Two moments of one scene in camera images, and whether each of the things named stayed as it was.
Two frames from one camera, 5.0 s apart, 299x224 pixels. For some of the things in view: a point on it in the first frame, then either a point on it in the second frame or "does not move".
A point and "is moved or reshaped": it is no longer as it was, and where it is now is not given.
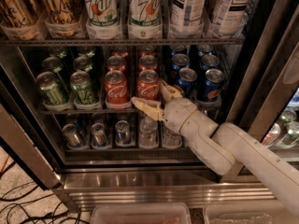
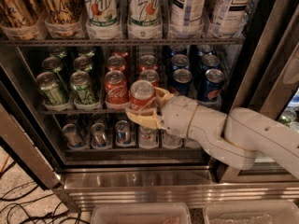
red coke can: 149,86 is moved or reshaped
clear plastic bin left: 141,213 does not move
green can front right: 82,90 does not move
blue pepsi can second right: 209,62 does not move
